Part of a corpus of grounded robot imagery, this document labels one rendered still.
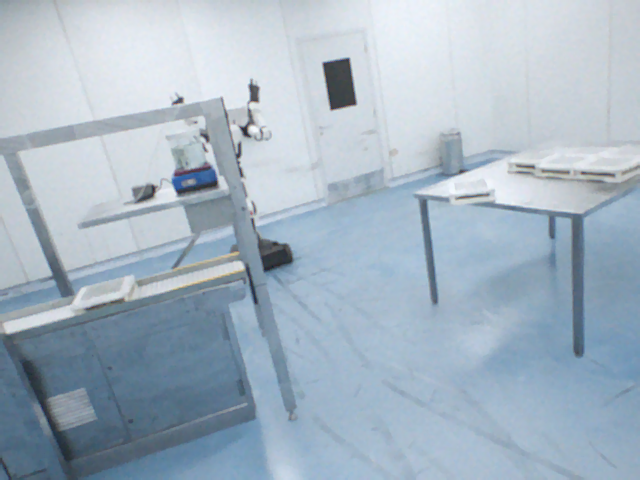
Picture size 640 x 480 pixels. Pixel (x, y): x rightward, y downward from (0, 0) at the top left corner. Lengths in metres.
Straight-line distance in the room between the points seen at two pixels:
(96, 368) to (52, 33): 4.14
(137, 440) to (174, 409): 0.23
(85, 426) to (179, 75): 4.21
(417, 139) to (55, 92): 4.52
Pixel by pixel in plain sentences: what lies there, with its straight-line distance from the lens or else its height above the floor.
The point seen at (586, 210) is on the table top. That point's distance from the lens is 2.57.
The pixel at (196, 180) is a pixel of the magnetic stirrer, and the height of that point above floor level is 1.30.
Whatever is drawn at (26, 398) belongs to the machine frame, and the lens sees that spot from 2.52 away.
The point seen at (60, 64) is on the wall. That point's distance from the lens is 5.94.
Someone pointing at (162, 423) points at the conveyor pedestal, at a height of 0.16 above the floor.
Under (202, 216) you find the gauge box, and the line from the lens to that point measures 2.40.
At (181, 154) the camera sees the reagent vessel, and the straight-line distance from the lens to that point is 2.25.
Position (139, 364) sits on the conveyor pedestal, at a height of 0.51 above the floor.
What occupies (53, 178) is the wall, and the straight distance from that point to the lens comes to 5.97.
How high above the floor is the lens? 1.62
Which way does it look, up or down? 19 degrees down
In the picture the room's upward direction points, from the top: 11 degrees counter-clockwise
